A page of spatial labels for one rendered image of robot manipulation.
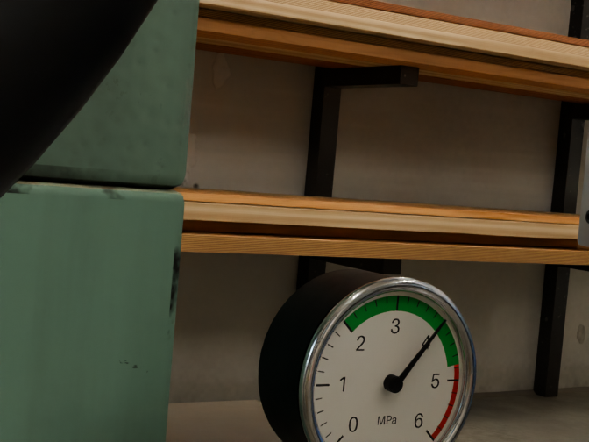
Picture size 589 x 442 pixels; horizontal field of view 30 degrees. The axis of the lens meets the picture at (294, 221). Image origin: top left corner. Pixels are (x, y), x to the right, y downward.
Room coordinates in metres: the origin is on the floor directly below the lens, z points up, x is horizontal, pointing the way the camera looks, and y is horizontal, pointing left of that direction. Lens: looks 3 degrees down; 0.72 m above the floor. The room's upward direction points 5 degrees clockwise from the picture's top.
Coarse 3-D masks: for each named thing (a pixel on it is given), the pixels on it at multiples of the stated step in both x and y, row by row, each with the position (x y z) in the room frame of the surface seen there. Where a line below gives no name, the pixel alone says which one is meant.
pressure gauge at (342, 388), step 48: (336, 288) 0.32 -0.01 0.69; (384, 288) 0.31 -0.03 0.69; (432, 288) 0.32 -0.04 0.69; (288, 336) 0.32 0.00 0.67; (336, 336) 0.31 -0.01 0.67; (384, 336) 0.32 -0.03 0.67; (288, 384) 0.31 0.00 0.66; (336, 384) 0.31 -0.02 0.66; (432, 384) 0.33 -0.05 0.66; (288, 432) 0.32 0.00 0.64; (336, 432) 0.31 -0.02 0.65; (384, 432) 0.32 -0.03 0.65; (432, 432) 0.33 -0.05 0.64
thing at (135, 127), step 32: (160, 0) 0.35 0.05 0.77; (192, 0) 0.35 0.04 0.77; (160, 32) 0.35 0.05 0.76; (192, 32) 0.35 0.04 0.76; (128, 64) 0.34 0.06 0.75; (160, 64) 0.35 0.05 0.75; (192, 64) 0.35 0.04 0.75; (96, 96) 0.34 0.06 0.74; (128, 96) 0.34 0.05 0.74; (160, 96) 0.35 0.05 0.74; (96, 128) 0.34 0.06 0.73; (128, 128) 0.34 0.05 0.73; (160, 128) 0.35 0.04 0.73; (64, 160) 0.33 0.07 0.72; (96, 160) 0.34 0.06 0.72; (128, 160) 0.34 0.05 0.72; (160, 160) 0.35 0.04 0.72
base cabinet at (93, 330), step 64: (64, 192) 0.33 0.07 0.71; (128, 192) 0.34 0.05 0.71; (0, 256) 0.32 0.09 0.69; (64, 256) 0.33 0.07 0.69; (128, 256) 0.34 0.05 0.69; (0, 320) 0.32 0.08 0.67; (64, 320) 0.33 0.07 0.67; (128, 320) 0.34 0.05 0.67; (0, 384) 0.32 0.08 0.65; (64, 384) 0.33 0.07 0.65; (128, 384) 0.35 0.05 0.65
